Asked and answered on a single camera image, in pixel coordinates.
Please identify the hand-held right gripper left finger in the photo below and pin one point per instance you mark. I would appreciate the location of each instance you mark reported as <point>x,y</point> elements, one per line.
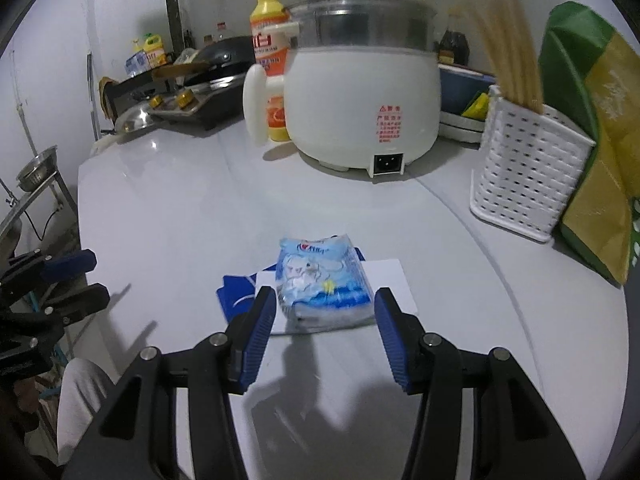
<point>257,340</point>

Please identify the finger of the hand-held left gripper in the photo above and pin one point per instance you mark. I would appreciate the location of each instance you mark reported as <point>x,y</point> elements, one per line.
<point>70,262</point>
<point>85,300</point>

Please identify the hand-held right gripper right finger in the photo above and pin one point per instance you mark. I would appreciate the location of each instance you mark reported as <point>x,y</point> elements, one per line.
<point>397,345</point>

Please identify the blue tissue pack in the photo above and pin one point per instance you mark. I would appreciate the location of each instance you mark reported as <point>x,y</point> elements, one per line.
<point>320,280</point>

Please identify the blue card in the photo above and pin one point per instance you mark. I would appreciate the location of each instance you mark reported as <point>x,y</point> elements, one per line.
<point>235,297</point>

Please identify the white paper sheet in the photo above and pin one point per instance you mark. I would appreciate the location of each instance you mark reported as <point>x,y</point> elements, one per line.
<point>390,280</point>

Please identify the person's right leg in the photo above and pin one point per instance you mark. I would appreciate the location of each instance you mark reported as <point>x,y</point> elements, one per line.
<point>82,400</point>

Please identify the steel bowl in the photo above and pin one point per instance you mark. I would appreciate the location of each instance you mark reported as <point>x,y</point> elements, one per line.
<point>37,167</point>

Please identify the steel wok lid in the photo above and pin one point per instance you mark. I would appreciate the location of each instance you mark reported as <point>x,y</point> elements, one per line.
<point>135,120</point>

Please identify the brown hanging mat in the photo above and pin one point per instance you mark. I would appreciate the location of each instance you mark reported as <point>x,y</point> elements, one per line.
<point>104,92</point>

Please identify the black metal rack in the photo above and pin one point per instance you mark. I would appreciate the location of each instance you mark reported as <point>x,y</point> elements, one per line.
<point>120,91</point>

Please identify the blue and white pack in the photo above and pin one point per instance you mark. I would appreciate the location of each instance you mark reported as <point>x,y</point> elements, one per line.
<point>136,64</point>

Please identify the white perforated chopstick basket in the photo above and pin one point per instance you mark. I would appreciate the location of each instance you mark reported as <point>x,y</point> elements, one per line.
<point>525,175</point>

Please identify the white plate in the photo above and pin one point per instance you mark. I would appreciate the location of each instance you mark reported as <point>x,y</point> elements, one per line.
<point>460,127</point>

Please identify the clear bag of food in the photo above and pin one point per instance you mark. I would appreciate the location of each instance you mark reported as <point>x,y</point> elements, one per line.
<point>185,57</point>

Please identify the white electric cooker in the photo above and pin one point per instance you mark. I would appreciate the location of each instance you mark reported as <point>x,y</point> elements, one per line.
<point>360,100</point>

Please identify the yellow green sponge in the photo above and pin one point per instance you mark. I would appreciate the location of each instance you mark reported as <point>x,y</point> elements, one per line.
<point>475,106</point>

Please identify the black wok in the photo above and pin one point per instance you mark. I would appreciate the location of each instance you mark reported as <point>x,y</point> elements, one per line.
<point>225,55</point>

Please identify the green and yellow bag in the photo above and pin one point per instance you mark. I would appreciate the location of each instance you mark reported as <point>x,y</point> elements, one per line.
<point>600,160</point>

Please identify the clear bottle with red cap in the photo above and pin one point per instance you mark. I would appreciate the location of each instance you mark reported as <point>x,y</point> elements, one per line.
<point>220,32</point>

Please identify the yellow detergent bottle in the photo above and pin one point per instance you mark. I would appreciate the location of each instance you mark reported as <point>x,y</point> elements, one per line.
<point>267,45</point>

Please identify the dark sauce bottle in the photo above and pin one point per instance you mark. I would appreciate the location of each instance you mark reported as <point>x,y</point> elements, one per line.
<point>452,45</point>

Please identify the bundle of wooden chopsticks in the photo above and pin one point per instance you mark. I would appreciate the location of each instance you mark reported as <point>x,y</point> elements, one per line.
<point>510,50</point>

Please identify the dark vertical post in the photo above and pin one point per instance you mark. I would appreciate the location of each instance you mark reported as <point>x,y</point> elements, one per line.
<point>173,5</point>

